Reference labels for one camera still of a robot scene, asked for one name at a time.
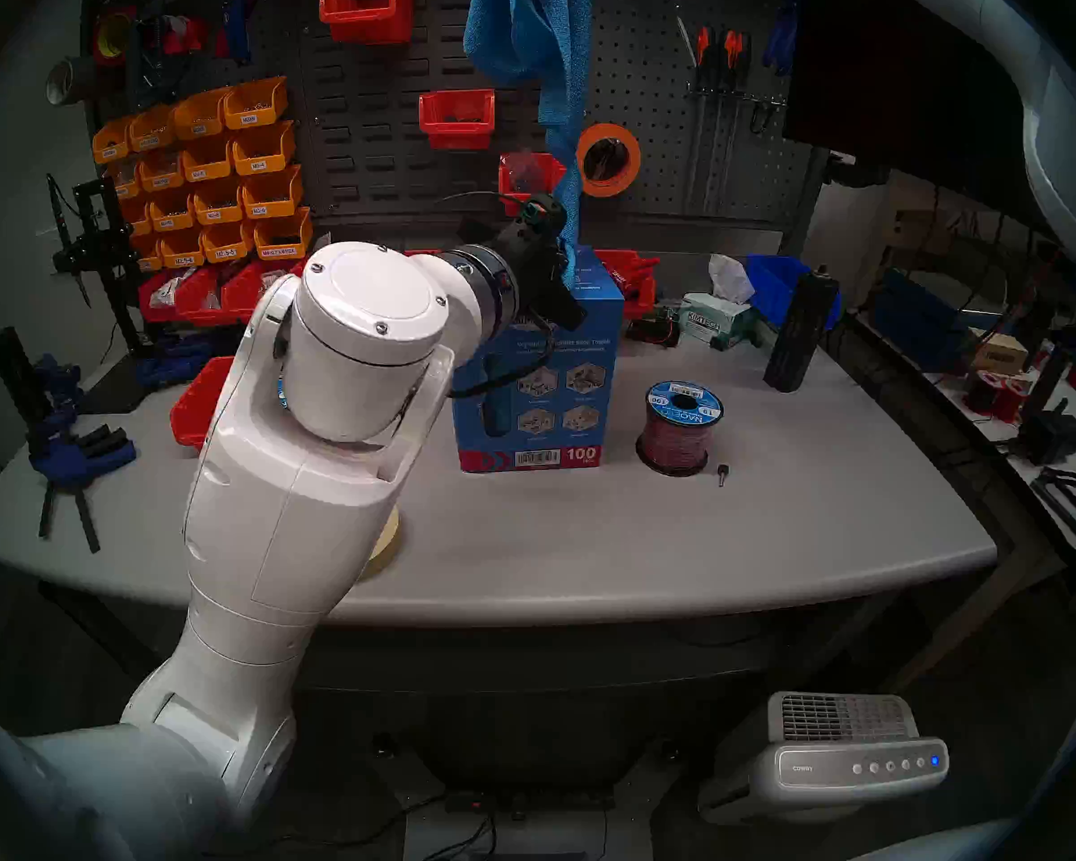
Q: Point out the yellow bin labelled M2.5-5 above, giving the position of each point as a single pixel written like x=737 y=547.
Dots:
x=229 y=245

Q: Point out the dark grey pegboard panel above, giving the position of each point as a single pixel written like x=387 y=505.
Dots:
x=368 y=169

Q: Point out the beige masking tape roll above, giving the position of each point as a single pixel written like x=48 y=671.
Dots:
x=387 y=541

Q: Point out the grey duct tape roll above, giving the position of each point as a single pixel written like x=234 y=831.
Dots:
x=76 y=81

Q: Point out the yellow bin labelled M3X6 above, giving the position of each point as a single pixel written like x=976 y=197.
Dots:
x=255 y=108

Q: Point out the Kimtech tissue box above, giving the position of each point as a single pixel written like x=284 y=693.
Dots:
x=717 y=326

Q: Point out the blue microfiber towel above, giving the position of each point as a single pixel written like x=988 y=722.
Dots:
x=538 y=25

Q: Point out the red hand tool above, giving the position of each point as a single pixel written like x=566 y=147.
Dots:
x=184 y=34

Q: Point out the black monitor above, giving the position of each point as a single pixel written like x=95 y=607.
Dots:
x=906 y=61

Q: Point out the blue shop towel box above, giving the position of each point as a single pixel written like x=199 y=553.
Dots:
x=547 y=402

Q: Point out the red bin with plastic bag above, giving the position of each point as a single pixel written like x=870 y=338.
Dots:
x=524 y=173

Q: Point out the black triangular frame stand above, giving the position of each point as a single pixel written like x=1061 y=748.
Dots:
x=1051 y=484

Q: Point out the white air purifier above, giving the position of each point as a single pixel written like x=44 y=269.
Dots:
x=861 y=769

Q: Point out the yellow parts bin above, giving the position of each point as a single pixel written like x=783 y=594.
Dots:
x=173 y=218
x=161 y=178
x=209 y=164
x=136 y=222
x=203 y=121
x=154 y=134
x=112 y=148
x=125 y=186
x=220 y=209
x=182 y=256
x=148 y=256

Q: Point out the black circuit board device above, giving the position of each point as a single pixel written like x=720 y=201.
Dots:
x=659 y=332

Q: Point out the black metal stand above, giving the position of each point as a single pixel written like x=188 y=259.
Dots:
x=99 y=240

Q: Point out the blue clamp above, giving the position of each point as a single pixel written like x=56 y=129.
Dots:
x=179 y=359
x=54 y=375
x=67 y=460

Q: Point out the small cardboard box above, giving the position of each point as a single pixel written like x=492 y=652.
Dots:
x=1000 y=355

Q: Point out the red bin with red tools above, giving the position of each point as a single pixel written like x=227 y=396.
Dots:
x=637 y=281

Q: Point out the yellow bin labelled M4 hex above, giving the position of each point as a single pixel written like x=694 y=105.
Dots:
x=282 y=240

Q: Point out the orange tape roll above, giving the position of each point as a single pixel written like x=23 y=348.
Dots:
x=628 y=182

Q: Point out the black power adapter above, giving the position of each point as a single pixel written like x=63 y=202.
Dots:
x=1049 y=433

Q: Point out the yellow bin labelled M3-6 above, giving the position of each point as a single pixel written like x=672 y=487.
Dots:
x=273 y=200

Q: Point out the blue equipment case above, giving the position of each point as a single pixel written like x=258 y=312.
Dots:
x=915 y=326

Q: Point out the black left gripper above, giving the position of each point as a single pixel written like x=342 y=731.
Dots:
x=533 y=272

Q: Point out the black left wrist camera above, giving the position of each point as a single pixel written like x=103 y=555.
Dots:
x=542 y=218

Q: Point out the black cylindrical bottle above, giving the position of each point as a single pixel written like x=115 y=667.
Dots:
x=793 y=339

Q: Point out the blue hand tool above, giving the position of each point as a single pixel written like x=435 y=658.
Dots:
x=238 y=30

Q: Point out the yellow bin labelled M3-4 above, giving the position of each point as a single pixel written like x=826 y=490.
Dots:
x=264 y=155

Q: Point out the black flat block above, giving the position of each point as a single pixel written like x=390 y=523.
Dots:
x=112 y=393

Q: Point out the red yellow tape roll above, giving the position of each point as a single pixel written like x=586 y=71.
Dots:
x=99 y=52

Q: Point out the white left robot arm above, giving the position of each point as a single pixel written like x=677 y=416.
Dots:
x=278 y=509

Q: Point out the black upright post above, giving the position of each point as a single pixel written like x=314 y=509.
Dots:
x=13 y=375

